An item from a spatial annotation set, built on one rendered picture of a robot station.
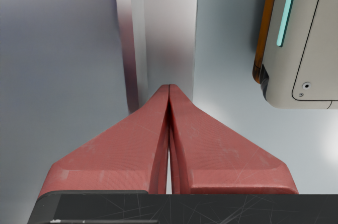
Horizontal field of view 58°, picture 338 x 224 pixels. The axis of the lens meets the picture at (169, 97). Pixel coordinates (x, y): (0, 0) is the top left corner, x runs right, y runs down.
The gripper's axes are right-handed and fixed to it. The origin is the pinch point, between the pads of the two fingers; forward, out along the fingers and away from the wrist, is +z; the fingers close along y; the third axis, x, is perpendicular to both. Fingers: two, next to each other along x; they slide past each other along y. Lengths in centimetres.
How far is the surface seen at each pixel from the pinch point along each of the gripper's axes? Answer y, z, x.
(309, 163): -67, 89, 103
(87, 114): 4.1, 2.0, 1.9
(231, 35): -22, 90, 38
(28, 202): 9.0, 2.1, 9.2
